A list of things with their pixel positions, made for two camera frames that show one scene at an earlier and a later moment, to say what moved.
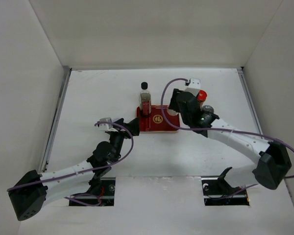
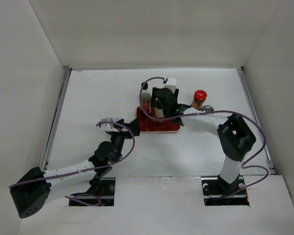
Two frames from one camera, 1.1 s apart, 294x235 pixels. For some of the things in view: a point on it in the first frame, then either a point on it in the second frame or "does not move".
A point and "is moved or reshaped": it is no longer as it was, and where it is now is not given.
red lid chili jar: x=202 y=96 does not move
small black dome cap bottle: x=172 y=112 is moved or reshaped
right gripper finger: x=173 y=105 → x=153 y=104
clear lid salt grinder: x=207 y=108 does not move
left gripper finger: x=120 y=121 does not move
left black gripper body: x=116 y=139 does not move
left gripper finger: x=134 y=126 does not move
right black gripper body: x=186 y=118 → x=165 y=112
